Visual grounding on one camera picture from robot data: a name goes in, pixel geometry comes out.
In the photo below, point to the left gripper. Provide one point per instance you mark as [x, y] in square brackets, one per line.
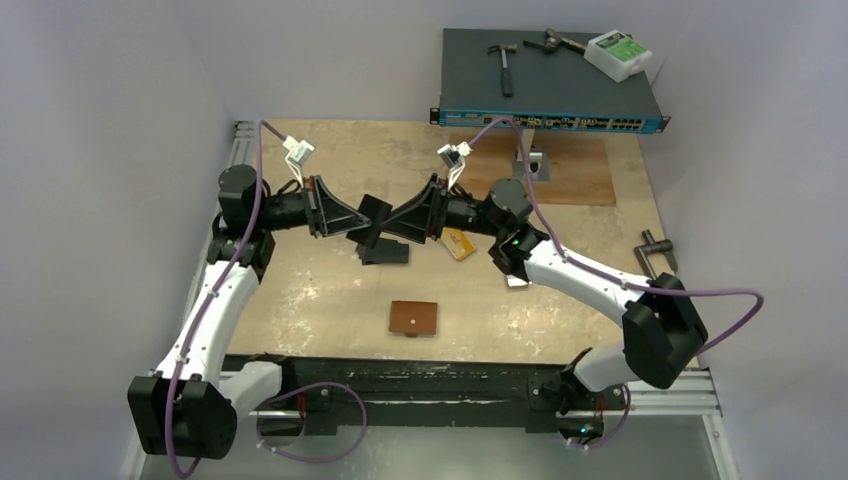
[326, 214]

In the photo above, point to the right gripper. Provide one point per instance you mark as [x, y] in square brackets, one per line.
[437, 209]

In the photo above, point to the single black card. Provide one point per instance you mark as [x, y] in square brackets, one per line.
[375, 211]

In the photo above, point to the brown leather card holder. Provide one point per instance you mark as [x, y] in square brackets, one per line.
[413, 318]

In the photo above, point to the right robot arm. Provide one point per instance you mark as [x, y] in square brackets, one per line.
[661, 329]

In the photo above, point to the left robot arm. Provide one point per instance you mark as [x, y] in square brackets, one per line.
[185, 407]

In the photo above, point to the black cards stack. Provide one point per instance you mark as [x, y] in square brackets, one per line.
[384, 252]

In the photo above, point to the orange card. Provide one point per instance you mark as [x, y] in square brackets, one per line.
[457, 244]

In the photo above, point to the silver white cards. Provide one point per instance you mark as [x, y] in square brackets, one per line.
[514, 282]

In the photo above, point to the silver metal stand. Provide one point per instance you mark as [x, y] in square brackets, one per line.
[530, 161]

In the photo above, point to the hammer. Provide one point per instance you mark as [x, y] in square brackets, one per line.
[507, 88]

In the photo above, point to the brown wooden board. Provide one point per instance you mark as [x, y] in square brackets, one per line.
[576, 170]

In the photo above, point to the black metal tool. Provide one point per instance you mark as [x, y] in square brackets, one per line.
[555, 40]

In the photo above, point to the white green box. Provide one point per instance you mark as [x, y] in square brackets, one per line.
[617, 55]

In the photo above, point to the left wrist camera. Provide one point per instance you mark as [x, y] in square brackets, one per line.
[298, 153]

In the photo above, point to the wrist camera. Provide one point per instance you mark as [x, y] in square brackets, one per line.
[454, 157]
[298, 153]

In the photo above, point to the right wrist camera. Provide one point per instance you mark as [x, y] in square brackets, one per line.
[454, 157]

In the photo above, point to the blue network switch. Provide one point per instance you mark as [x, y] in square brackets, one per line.
[559, 91]

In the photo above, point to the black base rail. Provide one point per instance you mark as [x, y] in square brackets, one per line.
[534, 397]

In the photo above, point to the aluminium frame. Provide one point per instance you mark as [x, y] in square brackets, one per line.
[191, 403]

